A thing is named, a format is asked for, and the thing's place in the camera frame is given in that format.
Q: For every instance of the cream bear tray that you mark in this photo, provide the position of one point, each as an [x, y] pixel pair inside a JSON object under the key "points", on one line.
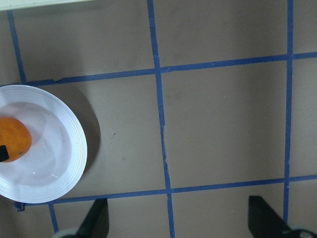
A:
{"points": [[19, 4]]}

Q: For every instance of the white round plate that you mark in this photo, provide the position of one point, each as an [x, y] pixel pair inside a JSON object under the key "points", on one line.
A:
{"points": [[58, 154]]}

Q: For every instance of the orange fruit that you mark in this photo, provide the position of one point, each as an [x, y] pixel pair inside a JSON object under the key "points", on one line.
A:
{"points": [[15, 136]]}

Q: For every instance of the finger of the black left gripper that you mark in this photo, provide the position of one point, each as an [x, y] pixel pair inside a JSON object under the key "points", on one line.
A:
{"points": [[4, 155]]}

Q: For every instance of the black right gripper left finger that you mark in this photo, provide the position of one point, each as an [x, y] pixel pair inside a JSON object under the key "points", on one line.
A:
{"points": [[95, 224]]}

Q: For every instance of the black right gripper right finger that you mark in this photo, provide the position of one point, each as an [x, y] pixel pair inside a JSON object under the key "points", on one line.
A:
{"points": [[264, 222]]}

